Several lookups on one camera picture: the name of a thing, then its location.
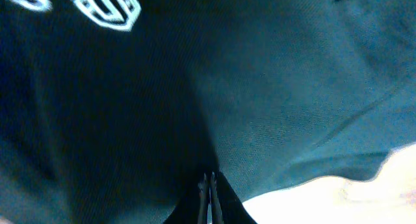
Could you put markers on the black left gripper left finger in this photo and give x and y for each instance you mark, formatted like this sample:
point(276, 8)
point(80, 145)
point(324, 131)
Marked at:
point(193, 206)

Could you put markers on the black t-shirt with logo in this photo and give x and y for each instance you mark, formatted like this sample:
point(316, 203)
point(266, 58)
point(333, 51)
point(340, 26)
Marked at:
point(111, 108)

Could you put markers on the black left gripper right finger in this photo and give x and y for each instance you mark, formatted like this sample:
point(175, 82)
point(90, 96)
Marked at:
point(226, 206)

